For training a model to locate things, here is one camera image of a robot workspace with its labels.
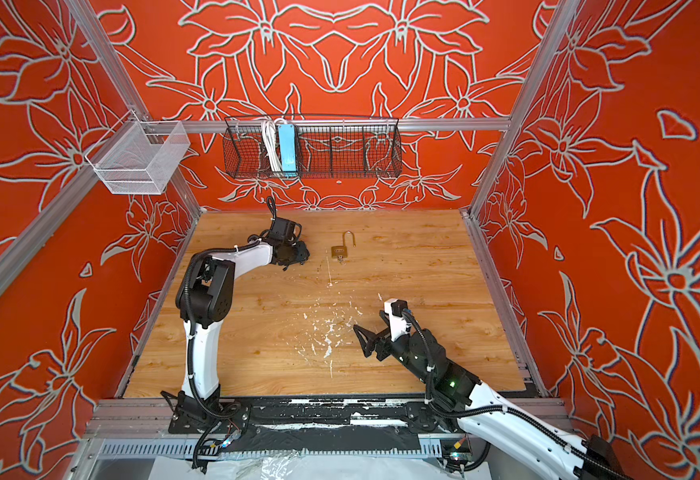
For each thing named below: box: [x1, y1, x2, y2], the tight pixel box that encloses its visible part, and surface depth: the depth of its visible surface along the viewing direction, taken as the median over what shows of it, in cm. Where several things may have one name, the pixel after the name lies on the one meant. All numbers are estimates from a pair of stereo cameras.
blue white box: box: [278, 124, 297, 177], surface depth 91 cm
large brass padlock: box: [331, 230, 356, 258], surface depth 109 cm
